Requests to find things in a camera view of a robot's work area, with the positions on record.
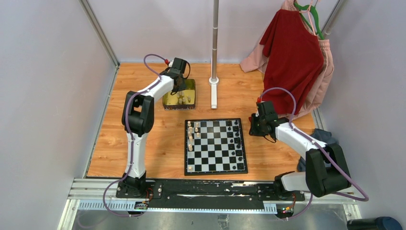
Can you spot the black white chessboard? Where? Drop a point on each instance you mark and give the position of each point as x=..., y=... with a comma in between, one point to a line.
x=217, y=151

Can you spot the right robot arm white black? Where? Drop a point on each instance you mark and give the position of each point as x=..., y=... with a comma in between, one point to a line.
x=326, y=171

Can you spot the white pole base bracket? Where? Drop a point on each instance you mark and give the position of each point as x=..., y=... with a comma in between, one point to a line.
x=214, y=83

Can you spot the grey blue cloth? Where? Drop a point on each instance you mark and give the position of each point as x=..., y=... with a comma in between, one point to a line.
x=320, y=135

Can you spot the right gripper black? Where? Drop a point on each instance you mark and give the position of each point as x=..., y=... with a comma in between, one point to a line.
x=253, y=131

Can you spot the red shirt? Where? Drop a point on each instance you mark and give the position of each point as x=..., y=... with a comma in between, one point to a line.
x=292, y=59

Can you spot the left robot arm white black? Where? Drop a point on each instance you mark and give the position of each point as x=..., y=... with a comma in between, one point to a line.
x=138, y=120

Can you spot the pink garment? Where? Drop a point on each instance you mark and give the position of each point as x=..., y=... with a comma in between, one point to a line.
x=319, y=89

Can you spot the dark blue bottle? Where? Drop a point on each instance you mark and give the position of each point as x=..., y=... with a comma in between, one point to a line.
x=379, y=223

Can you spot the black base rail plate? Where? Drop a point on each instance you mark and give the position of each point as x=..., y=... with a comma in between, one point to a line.
x=190, y=194

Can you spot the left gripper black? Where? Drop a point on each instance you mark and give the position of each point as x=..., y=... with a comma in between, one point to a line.
x=182, y=86

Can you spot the silver vertical pole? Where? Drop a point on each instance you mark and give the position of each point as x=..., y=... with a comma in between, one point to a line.
x=214, y=38

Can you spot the gold metal tin box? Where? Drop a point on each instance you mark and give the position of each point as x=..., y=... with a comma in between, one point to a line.
x=181, y=100

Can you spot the green clothes hanger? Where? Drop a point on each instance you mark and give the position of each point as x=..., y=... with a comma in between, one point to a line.
x=310, y=17

